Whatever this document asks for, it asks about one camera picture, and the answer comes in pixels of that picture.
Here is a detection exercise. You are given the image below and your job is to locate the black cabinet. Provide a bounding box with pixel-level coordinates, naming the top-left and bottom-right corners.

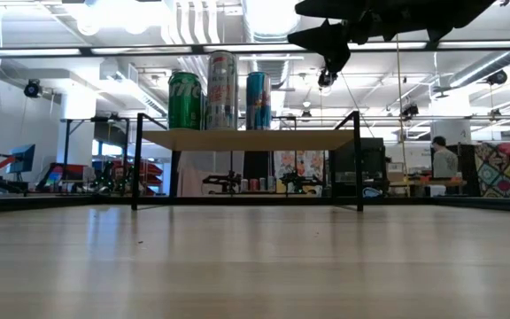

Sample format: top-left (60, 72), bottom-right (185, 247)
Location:
top-left (334, 137), bottom-right (389, 198)

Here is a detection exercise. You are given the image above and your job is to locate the floral poster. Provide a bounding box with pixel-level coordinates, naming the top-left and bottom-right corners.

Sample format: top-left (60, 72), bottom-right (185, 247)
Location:
top-left (274, 150), bottom-right (326, 196)

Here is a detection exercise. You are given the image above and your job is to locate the green Sprite can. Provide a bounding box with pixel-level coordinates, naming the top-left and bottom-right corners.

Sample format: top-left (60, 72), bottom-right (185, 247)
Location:
top-left (167, 71), bottom-right (204, 131)

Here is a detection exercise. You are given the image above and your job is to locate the computer monitor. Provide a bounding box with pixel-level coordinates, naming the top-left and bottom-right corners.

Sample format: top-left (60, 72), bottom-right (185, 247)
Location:
top-left (6, 143), bottom-right (36, 175)

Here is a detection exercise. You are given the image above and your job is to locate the black overhead beam with lights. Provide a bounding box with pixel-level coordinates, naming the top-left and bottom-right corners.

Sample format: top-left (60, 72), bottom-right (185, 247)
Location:
top-left (0, 40), bottom-right (510, 58)

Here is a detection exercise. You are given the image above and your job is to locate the red storage rack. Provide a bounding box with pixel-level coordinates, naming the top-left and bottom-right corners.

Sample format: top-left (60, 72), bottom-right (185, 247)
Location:
top-left (112, 159), bottom-right (165, 196)

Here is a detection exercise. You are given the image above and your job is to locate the black background table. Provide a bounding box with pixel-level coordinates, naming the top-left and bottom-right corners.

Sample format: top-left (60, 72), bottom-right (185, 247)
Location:
top-left (58, 115), bottom-right (131, 198)

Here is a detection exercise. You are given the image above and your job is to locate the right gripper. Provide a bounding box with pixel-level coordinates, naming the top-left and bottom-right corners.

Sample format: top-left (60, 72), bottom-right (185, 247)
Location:
top-left (287, 0), bottom-right (498, 75)

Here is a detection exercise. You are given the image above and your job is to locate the silver ventilation duct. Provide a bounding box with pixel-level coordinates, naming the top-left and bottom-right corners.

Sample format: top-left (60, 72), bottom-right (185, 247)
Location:
top-left (242, 0), bottom-right (304, 89)

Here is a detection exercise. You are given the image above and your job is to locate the blue and silver slim can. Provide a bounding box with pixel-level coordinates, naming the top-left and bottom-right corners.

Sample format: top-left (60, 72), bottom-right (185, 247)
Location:
top-left (245, 71), bottom-right (273, 131)

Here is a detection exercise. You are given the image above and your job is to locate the black aluminium table frame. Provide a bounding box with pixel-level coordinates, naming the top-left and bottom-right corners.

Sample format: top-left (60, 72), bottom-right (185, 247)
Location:
top-left (0, 194), bottom-right (510, 216)

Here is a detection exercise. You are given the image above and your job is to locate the wooden shelf with black frame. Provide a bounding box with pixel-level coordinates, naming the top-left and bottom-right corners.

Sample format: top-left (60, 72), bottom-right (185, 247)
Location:
top-left (130, 110), bottom-right (366, 213)

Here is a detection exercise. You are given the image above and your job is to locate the person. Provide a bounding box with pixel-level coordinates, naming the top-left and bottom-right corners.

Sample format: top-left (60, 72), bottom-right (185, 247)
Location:
top-left (430, 136), bottom-right (460, 179)

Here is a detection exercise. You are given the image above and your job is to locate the white Celsius Peach Vibe can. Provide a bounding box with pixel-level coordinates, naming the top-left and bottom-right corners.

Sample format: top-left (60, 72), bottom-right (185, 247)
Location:
top-left (205, 50), bottom-right (240, 131)

